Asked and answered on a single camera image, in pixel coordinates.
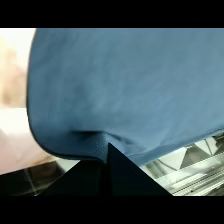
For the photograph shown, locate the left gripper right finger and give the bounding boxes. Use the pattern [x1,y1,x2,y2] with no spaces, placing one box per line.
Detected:
[105,141,170,197]

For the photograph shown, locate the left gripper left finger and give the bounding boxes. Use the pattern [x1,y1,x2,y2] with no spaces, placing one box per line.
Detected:
[43,158,107,197]

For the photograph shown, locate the blue shirt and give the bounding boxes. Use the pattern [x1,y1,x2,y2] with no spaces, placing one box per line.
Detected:
[25,27,224,167]

